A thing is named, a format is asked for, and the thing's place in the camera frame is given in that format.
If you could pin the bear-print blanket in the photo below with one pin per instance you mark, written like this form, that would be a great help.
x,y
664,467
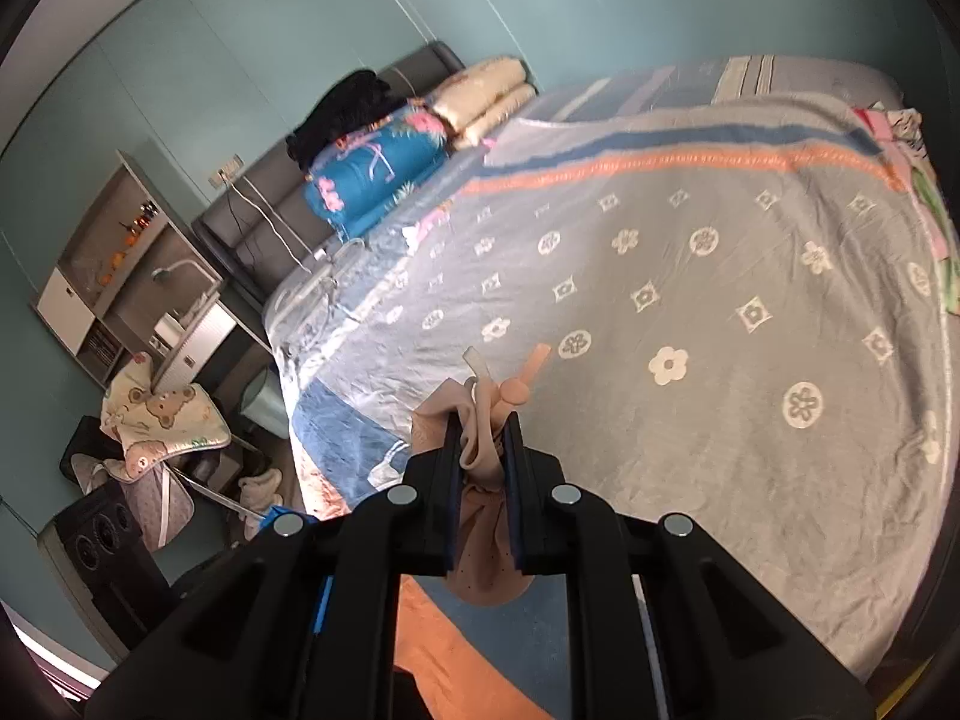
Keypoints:
x,y
165,412

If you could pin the black speaker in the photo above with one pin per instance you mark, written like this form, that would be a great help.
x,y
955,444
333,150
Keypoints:
x,y
105,547

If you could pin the black clothes pile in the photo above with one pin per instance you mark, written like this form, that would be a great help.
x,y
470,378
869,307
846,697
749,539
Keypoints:
x,y
352,109

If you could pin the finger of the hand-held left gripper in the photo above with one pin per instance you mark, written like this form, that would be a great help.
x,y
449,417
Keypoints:
x,y
325,604

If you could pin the white trimmed cloth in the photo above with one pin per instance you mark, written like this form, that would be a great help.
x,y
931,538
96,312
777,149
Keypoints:
x,y
161,502

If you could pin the metal rod with blue tip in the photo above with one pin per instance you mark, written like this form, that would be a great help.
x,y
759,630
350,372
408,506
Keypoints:
x,y
225,501

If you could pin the striped bed sheet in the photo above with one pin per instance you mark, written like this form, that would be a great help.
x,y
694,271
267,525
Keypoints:
x,y
787,71

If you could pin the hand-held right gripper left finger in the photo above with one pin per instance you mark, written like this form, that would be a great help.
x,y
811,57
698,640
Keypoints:
x,y
450,495

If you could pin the peach rubber glove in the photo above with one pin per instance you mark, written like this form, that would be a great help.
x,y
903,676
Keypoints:
x,y
484,525

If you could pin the white desk lamp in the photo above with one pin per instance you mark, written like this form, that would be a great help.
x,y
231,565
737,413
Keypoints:
x,y
169,271

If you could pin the bed with grey headboard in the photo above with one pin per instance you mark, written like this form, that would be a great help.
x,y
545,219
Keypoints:
x,y
420,64

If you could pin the beige plush slippers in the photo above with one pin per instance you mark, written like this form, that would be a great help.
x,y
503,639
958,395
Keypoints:
x,y
259,487

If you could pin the bedside desk with shelf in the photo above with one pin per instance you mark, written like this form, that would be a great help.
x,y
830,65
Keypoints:
x,y
97,240

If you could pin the blue floral folded quilt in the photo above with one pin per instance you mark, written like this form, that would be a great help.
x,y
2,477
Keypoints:
x,y
375,165

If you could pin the wall socket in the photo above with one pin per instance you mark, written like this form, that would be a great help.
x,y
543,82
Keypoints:
x,y
226,171

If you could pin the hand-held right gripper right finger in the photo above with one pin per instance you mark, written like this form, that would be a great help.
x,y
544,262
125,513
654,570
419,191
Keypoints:
x,y
514,495

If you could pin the pale green waste bin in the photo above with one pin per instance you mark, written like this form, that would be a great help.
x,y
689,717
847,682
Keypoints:
x,y
262,409

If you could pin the beige folded quilt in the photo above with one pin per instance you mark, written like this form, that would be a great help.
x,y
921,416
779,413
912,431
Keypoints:
x,y
480,90

